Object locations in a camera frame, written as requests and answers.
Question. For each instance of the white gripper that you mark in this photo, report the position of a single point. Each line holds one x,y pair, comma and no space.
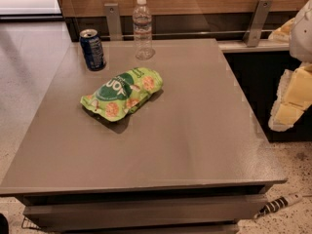
301,36

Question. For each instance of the blue pepsi can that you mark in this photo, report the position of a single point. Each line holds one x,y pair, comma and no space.
92,50

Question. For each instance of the grey table with drawers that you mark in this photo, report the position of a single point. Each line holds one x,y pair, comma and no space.
192,157

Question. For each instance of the clear plastic water bottle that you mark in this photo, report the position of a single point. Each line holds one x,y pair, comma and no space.
142,25

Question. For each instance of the green snack bag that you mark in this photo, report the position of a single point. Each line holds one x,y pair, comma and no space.
123,94

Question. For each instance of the right metal bracket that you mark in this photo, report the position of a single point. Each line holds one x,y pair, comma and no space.
253,34

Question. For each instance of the metal bracket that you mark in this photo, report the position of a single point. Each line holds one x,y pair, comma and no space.
113,21
253,34

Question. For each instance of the left metal bracket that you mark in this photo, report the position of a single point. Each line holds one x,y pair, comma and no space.
113,21

